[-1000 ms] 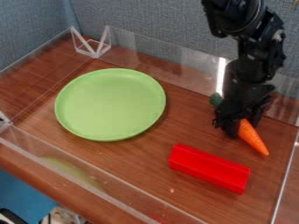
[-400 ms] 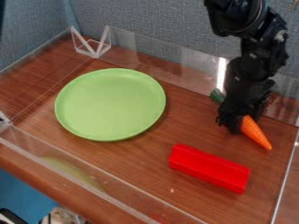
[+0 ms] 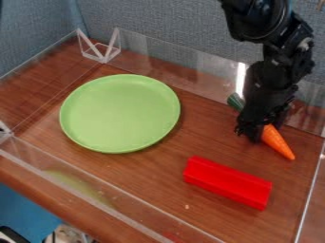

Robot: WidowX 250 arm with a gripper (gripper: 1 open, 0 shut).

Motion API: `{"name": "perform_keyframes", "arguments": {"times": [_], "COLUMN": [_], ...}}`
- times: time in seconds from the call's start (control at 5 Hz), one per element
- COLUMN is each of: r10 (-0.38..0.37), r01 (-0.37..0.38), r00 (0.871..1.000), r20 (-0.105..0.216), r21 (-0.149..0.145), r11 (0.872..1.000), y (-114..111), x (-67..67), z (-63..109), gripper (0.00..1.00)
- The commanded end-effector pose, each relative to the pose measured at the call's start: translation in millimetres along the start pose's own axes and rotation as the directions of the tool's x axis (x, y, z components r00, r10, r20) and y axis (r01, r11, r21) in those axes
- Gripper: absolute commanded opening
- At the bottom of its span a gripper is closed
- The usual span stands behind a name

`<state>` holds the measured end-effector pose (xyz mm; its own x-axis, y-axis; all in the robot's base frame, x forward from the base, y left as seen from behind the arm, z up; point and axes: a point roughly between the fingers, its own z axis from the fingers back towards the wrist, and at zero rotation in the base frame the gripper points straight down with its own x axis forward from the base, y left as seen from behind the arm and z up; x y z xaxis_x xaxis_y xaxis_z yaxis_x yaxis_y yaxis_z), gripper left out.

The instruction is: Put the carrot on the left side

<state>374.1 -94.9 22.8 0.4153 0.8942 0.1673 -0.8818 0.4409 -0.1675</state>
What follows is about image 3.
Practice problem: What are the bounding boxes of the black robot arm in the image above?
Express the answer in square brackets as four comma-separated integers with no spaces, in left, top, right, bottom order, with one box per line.
[218,0,314,142]

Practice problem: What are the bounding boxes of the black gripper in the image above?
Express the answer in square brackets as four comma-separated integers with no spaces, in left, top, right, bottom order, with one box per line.
[236,61,297,143]

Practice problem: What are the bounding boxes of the clear acrylic enclosure wall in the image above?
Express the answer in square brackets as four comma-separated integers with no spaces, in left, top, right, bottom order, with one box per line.
[0,29,325,243]

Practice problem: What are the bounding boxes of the green round plate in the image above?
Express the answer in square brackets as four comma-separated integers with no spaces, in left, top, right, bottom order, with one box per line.
[60,74,181,154]

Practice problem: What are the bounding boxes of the orange toy carrot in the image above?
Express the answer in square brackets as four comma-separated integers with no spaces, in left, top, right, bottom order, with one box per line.
[228,93,296,160]

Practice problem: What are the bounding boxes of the clear acrylic corner bracket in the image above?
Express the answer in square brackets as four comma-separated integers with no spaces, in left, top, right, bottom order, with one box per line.
[76,28,121,64]

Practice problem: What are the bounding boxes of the red rectangular block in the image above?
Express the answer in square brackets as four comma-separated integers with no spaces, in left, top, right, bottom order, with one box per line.
[183,156,273,211]

